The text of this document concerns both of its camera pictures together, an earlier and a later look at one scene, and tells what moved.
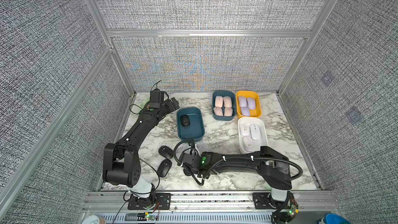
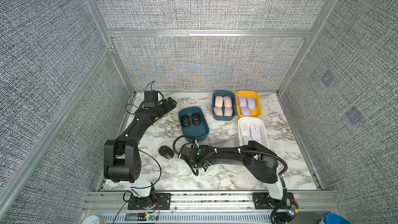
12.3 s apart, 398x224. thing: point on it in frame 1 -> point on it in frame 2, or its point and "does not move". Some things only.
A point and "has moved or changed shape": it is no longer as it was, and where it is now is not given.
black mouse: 186,172 -> 196,119
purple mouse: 242,101 does not move
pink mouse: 218,110 does not move
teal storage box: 195,130 has moved or changed shape
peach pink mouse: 218,101 does not move
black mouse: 185,120 does not move
